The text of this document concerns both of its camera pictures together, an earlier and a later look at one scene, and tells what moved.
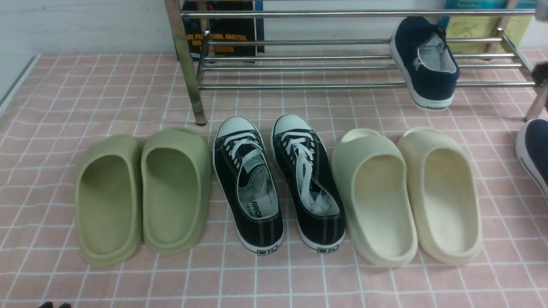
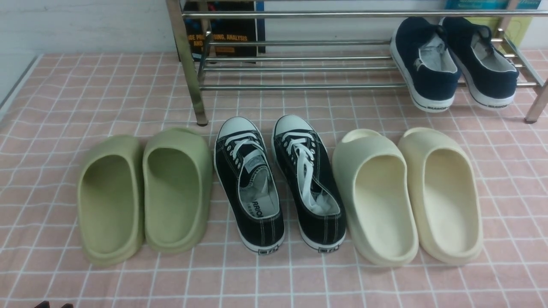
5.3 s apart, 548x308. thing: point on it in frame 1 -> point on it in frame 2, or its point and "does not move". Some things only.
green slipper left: (109, 199) does not move
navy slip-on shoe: (531, 144) -> (490, 79)
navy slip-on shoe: (429, 71) does not move
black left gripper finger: (49, 304) does not move
